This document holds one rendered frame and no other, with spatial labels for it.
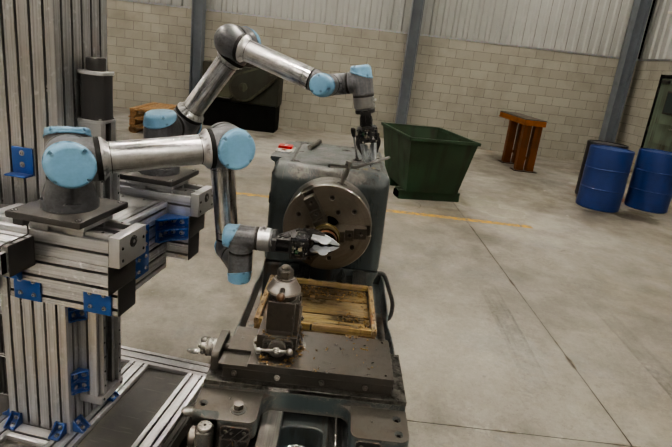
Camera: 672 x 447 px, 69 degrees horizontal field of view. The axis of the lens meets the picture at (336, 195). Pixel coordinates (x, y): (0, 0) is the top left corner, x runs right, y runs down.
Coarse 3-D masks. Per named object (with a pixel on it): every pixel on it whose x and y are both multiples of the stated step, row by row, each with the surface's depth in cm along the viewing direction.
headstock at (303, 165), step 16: (304, 144) 226; (320, 144) 231; (288, 160) 188; (304, 160) 192; (320, 160) 195; (336, 160) 199; (352, 160) 202; (272, 176) 183; (288, 176) 182; (304, 176) 182; (320, 176) 182; (336, 176) 182; (352, 176) 183; (368, 176) 183; (384, 176) 184; (272, 192) 184; (288, 192) 183; (368, 192) 182; (384, 192) 182; (272, 208) 185; (384, 208) 185; (272, 224) 187; (272, 256) 190; (288, 256) 190; (368, 256) 189
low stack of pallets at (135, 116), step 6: (132, 108) 860; (138, 108) 864; (144, 108) 873; (150, 108) 882; (156, 108) 890; (162, 108) 904; (168, 108) 909; (174, 108) 918; (132, 114) 864; (138, 114) 877; (132, 120) 866; (138, 120) 903; (132, 126) 865; (138, 126) 868; (132, 132) 871
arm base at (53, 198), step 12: (48, 180) 132; (48, 192) 132; (60, 192) 132; (72, 192) 133; (84, 192) 135; (96, 192) 140; (48, 204) 132; (60, 204) 132; (72, 204) 134; (84, 204) 135; (96, 204) 139
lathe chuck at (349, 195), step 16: (320, 192) 167; (336, 192) 166; (352, 192) 167; (288, 208) 168; (304, 208) 168; (336, 208) 168; (352, 208) 168; (368, 208) 172; (288, 224) 170; (304, 224) 170; (352, 224) 169; (368, 224) 169; (368, 240) 171; (320, 256) 173; (336, 256) 173; (352, 256) 173
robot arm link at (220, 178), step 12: (216, 168) 153; (216, 180) 155; (228, 180) 156; (216, 192) 156; (228, 192) 157; (216, 204) 158; (228, 204) 158; (216, 216) 160; (228, 216) 159; (216, 228) 161; (216, 240) 164; (216, 252) 167
